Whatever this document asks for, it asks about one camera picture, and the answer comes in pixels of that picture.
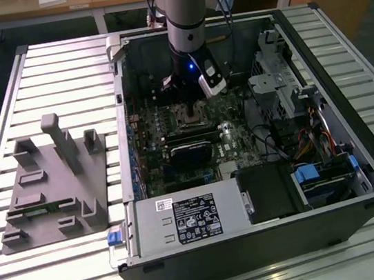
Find metal socket cover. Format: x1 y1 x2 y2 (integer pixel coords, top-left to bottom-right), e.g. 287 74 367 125
175 99 210 130

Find CPU socket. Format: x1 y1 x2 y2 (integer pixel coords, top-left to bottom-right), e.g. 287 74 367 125
170 97 213 132

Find graphics card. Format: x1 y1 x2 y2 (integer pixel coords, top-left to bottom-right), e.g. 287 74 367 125
168 138 215 168

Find green motherboard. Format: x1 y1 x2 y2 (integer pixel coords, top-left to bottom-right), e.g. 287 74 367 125
123 73 277 200

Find metal drive cage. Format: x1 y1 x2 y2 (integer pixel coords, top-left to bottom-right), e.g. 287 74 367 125
240 25 314 128

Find silver chipset heatsink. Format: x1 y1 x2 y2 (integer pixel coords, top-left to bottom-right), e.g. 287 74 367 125
218 160 241 179

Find white barcode sticker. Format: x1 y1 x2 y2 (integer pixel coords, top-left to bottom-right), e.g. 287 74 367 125
154 197 174 212

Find black power supply label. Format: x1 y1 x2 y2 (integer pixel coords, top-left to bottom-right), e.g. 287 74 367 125
170 190 226 246

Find blue disk carrier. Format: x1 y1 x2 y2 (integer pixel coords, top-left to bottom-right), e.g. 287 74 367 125
293 162 323 188

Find gray power supply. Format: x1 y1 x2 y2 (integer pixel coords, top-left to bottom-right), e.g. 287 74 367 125
119 176 258 263

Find gray parts rack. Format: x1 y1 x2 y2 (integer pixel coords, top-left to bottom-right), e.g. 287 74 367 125
0 106 121 257

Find blue case latch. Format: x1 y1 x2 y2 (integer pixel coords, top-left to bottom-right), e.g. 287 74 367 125
105 228 124 246

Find black PC case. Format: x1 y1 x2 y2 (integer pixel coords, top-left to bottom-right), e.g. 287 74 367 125
84 0 374 280

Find blue disk bay latch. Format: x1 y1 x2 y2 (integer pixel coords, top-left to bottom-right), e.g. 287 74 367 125
347 154 360 177

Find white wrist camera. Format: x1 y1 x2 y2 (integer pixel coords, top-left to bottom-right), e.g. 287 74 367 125
195 54 230 99

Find black cable with metal connector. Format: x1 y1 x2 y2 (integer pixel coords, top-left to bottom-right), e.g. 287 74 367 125
144 6 162 28

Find black camera cable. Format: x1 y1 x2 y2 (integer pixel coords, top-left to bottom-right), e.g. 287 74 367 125
208 0 242 73

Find colored power wire bundle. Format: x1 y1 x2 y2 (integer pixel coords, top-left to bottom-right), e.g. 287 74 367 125
287 106 337 164

